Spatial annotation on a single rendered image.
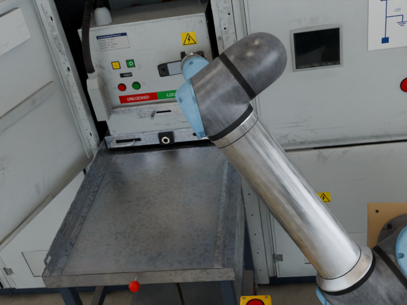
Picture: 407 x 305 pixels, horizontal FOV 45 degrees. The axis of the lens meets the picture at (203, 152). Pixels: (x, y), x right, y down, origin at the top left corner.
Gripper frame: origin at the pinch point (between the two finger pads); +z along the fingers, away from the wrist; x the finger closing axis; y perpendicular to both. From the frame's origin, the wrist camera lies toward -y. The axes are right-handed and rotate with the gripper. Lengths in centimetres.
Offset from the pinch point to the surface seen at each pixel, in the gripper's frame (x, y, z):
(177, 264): -53, -18, -54
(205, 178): -42.9, -1.7, -14.8
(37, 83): 4, -55, 0
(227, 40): 5.1, 17.0, -8.9
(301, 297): -124, 33, 11
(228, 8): 15.9, 18.9, -12.3
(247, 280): -106, 8, 10
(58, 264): -50, -56, -42
